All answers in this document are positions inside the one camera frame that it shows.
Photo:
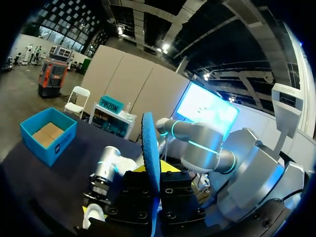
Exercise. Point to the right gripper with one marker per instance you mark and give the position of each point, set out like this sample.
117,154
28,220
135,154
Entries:
98,188

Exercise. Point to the teal box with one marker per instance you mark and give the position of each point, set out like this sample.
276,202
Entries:
59,148

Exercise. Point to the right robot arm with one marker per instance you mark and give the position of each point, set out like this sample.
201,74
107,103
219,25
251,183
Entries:
205,148

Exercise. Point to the blue and black insole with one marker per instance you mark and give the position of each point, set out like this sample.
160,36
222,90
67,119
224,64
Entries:
150,148

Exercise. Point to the white shoe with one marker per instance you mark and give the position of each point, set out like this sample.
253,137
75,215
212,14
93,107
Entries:
95,214

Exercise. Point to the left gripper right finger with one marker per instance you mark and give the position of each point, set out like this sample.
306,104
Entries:
177,195

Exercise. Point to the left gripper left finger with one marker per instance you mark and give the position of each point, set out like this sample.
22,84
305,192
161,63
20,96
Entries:
133,195

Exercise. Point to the brown cardboard insert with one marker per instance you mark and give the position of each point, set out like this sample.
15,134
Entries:
48,134

